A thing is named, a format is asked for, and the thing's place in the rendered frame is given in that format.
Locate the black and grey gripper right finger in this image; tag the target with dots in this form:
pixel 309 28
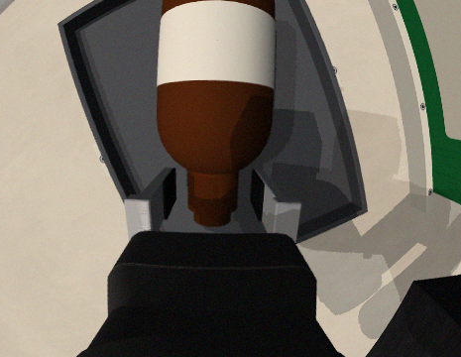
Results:
pixel 280 214

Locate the brown bottle with white label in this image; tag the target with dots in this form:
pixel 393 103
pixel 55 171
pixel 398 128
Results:
pixel 216 78

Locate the green plastic crate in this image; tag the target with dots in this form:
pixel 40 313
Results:
pixel 434 30

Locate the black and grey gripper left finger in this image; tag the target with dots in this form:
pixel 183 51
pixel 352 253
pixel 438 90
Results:
pixel 148 210

